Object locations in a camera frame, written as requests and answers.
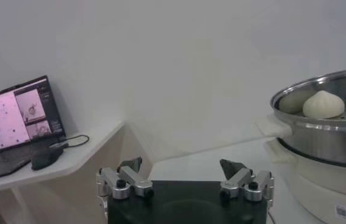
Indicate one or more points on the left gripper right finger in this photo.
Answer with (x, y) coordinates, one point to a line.
(240, 179)

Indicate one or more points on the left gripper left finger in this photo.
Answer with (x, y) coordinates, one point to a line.
(130, 178)

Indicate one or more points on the white steamed baozi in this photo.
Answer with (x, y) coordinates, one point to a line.
(323, 105)

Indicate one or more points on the perforated steel steamer basket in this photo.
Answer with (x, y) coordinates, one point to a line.
(325, 143)

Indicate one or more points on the large white table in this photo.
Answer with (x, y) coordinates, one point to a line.
(206, 158)

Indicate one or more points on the white side table with mouse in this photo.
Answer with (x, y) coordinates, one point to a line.
(78, 152)

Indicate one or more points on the white electric cooker pot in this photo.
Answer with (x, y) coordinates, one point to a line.
(319, 185)

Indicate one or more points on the black computer mouse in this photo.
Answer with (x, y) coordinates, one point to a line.
(46, 158)

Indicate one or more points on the black open laptop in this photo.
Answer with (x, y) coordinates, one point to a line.
(14, 121)

